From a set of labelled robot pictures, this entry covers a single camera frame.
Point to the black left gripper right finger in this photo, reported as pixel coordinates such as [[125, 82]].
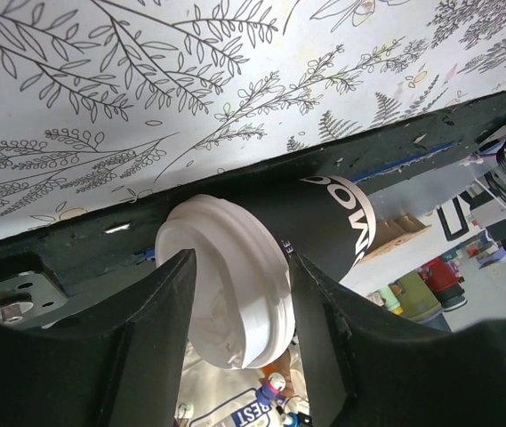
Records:
[[365, 366]]

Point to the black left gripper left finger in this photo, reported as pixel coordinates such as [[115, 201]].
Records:
[[117, 363]]

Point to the white plastic cup lid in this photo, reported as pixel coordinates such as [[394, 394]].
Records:
[[242, 315]]

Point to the black single paper cup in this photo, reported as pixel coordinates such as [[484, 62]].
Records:
[[328, 219]]

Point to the floral patterned table mat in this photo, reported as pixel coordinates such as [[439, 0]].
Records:
[[104, 102]]

